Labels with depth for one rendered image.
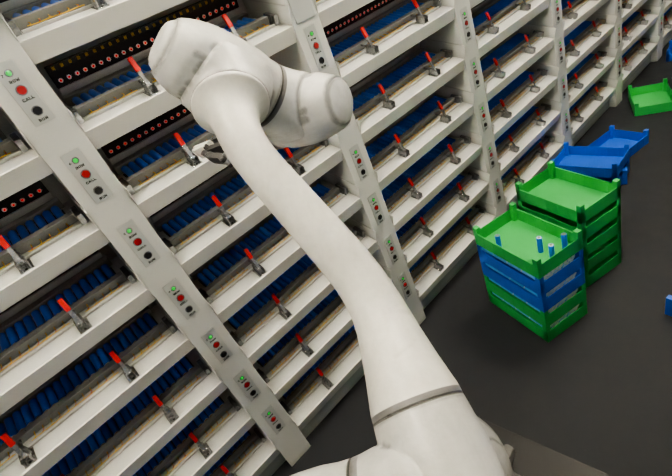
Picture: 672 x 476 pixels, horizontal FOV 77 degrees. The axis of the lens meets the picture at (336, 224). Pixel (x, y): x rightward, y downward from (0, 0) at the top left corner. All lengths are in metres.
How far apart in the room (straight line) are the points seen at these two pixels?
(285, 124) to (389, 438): 0.44
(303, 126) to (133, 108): 0.53
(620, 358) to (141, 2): 1.73
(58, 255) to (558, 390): 1.50
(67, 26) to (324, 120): 0.62
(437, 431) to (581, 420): 1.20
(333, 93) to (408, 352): 0.38
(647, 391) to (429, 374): 1.28
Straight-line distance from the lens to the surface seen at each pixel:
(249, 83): 0.57
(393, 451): 0.44
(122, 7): 1.11
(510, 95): 2.30
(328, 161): 1.35
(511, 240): 1.70
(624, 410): 1.64
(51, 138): 1.06
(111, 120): 1.08
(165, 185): 1.12
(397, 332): 0.47
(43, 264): 1.10
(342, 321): 1.58
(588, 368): 1.72
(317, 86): 0.64
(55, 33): 1.08
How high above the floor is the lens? 1.39
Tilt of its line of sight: 30 degrees down
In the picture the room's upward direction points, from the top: 24 degrees counter-clockwise
